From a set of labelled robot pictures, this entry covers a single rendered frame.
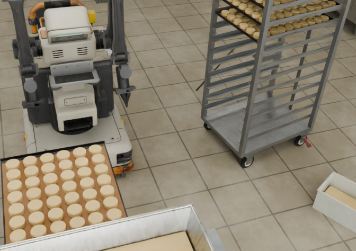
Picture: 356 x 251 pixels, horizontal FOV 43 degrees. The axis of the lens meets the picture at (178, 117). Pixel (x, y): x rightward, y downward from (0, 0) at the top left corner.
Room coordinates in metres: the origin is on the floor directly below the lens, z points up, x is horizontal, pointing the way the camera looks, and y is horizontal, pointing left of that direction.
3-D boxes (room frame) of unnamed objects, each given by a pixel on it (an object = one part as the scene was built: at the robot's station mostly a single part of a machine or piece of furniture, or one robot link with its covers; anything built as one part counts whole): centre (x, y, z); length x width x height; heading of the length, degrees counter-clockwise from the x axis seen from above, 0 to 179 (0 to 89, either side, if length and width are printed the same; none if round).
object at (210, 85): (2.74, -0.46, 0.42); 0.64 x 0.03 x 0.03; 123
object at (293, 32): (2.41, -0.67, 0.96); 0.64 x 0.03 x 0.03; 123
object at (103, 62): (2.36, 0.70, 0.59); 0.55 x 0.34 x 0.83; 111
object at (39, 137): (2.28, 0.67, 0.16); 0.67 x 0.64 x 0.25; 21
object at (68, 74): (2.01, 0.56, 0.77); 0.28 x 0.16 x 0.22; 111
